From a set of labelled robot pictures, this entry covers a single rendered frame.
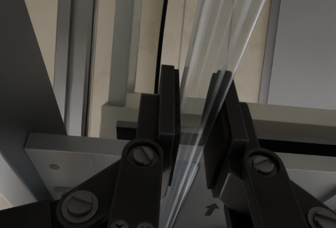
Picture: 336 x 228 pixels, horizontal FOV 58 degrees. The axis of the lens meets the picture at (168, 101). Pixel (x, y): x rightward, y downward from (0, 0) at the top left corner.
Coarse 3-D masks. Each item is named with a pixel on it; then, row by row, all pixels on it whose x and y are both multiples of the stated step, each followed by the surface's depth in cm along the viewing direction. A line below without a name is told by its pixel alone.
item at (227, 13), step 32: (224, 0) 7; (256, 0) 7; (192, 32) 9; (224, 32) 8; (192, 64) 9; (224, 64) 9; (192, 96) 10; (224, 96) 10; (192, 128) 11; (192, 160) 13; (160, 224) 22
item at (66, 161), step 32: (128, 128) 22; (32, 160) 17; (64, 160) 16; (96, 160) 16; (288, 160) 17; (320, 160) 17; (192, 192) 20; (320, 192) 19; (192, 224) 25; (224, 224) 25
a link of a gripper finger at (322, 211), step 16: (224, 112) 10; (240, 112) 10; (224, 128) 10; (240, 128) 10; (208, 144) 12; (224, 144) 10; (240, 144) 9; (256, 144) 10; (208, 160) 12; (224, 160) 10; (240, 160) 10; (208, 176) 11; (224, 176) 10; (240, 176) 9; (224, 192) 10; (240, 192) 9; (304, 192) 9; (240, 208) 10; (304, 208) 9; (320, 208) 9; (320, 224) 8
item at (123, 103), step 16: (128, 0) 51; (128, 16) 51; (128, 32) 51; (160, 32) 86; (112, 48) 52; (128, 48) 52; (160, 48) 86; (112, 64) 52; (128, 64) 53; (112, 80) 52; (128, 80) 79; (112, 96) 52; (128, 96) 70; (112, 112) 52; (128, 112) 52; (256, 112) 63; (272, 112) 66; (288, 112) 69; (304, 112) 72; (320, 112) 76; (112, 128) 52; (256, 128) 53; (272, 128) 54; (288, 128) 54; (304, 128) 54; (320, 128) 54
